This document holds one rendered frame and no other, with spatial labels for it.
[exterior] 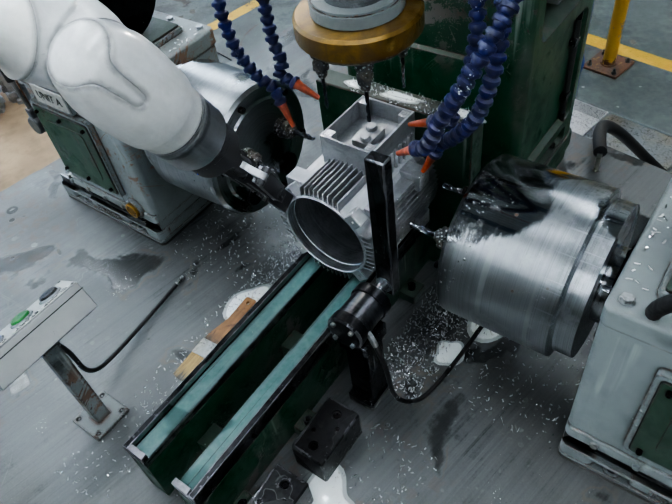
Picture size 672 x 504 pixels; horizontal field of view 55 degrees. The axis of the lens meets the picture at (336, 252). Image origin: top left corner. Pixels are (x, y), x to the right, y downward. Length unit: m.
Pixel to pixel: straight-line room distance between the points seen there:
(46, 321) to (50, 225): 0.62
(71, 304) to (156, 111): 0.40
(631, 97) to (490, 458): 2.34
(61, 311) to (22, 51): 0.38
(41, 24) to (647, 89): 2.78
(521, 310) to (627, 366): 0.14
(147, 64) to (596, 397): 0.67
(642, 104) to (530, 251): 2.33
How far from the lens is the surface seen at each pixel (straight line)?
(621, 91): 3.20
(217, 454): 0.96
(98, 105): 0.68
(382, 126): 1.07
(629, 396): 0.89
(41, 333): 1.00
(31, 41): 0.79
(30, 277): 1.49
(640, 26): 3.70
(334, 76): 1.15
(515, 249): 0.84
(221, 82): 1.15
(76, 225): 1.56
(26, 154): 3.12
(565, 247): 0.83
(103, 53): 0.67
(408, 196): 1.04
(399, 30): 0.87
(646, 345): 0.80
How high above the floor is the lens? 1.75
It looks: 47 degrees down
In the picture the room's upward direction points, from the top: 10 degrees counter-clockwise
